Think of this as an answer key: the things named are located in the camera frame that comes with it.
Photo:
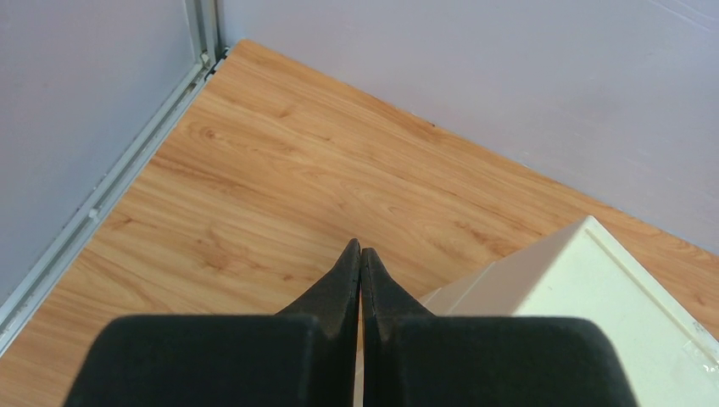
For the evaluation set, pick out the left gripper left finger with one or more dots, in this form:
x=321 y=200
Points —
x=303 y=355

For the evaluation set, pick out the white mini drawer cabinet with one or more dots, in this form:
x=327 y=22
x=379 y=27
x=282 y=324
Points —
x=583 y=272

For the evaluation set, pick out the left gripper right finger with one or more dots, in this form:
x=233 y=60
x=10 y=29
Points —
x=415 y=358

